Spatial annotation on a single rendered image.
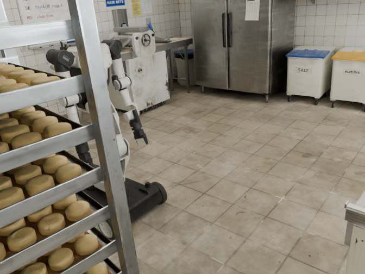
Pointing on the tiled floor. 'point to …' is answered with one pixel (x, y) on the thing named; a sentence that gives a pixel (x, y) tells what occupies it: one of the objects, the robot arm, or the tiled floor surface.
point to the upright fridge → (242, 45)
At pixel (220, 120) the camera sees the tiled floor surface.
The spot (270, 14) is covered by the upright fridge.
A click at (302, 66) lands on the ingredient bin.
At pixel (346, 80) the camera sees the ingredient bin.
